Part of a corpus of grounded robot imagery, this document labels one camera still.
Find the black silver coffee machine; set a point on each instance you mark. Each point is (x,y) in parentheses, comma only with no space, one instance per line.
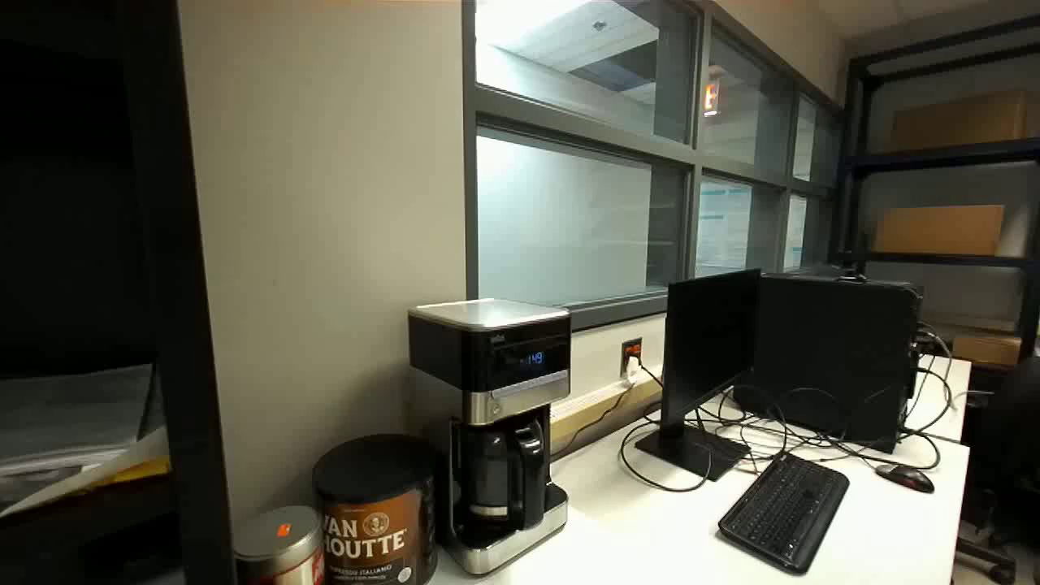
(488,354)

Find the glass coffee carafe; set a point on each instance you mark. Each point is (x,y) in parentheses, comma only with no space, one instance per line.
(491,472)

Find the brown Van Houtte coffee can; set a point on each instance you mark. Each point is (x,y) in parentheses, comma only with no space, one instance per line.
(373,521)

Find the black computer monitor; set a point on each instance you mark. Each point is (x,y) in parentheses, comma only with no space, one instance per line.
(832,360)
(710,344)

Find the black keyboard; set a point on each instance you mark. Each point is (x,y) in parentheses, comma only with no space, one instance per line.
(785,512)

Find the small silver lidded tin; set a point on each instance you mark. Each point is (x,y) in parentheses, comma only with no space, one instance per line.
(279,547)

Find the black shelving unit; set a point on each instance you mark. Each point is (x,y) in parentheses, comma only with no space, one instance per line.
(163,272)

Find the flat cardboard box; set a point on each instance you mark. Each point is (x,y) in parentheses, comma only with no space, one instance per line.
(937,229)

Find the black computer mouse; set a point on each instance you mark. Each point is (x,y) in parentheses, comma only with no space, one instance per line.
(903,480)

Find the dark metal storage rack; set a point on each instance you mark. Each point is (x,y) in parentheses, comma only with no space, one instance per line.
(941,156)

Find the small cardboard box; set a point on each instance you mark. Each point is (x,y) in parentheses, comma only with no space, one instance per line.
(983,349)

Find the stack of papers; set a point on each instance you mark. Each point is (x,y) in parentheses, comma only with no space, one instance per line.
(69,416)

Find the large cardboard box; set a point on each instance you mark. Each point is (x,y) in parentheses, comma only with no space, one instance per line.
(959,120)

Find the black swivel chair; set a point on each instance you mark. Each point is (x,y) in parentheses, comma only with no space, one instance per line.
(1011,458)

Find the wall power outlet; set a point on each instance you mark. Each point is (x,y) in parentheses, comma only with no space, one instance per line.
(632,354)

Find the grey window frame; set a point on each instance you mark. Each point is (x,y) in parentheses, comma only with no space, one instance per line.
(585,115)

